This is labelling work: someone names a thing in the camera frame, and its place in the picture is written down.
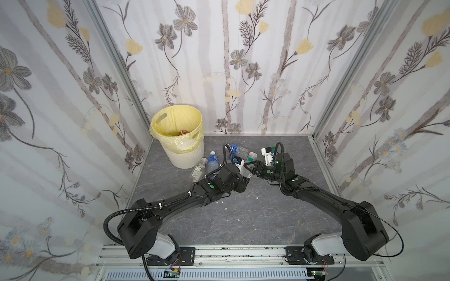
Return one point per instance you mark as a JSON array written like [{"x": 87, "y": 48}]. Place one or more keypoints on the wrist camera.
[
  {"x": 268, "y": 155},
  {"x": 238, "y": 161}
]

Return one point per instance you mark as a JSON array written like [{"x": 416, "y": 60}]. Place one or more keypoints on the aluminium mounting rail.
[{"x": 265, "y": 263}]

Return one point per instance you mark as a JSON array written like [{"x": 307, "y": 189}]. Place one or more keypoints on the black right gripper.
[{"x": 261, "y": 168}]

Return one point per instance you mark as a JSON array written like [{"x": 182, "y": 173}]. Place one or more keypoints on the clear bottle blue label upright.
[{"x": 213, "y": 162}]

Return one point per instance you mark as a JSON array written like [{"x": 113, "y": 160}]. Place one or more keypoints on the white bin yellow bag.
[{"x": 181, "y": 131}]

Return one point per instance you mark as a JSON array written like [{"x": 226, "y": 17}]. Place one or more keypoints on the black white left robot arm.
[{"x": 137, "y": 228}]

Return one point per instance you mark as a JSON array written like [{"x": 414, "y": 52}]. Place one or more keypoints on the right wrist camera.
[{"x": 268, "y": 155}]

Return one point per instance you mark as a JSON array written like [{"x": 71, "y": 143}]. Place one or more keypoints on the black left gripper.
[{"x": 241, "y": 181}]

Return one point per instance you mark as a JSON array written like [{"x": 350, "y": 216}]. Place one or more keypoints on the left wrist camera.
[{"x": 238, "y": 161}]

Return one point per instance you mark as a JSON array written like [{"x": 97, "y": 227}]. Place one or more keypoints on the clear bottle blue label white cap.
[{"x": 239, "y": 151}]

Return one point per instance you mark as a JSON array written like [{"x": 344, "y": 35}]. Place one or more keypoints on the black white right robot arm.
[{"x": 362, "y": 233}]

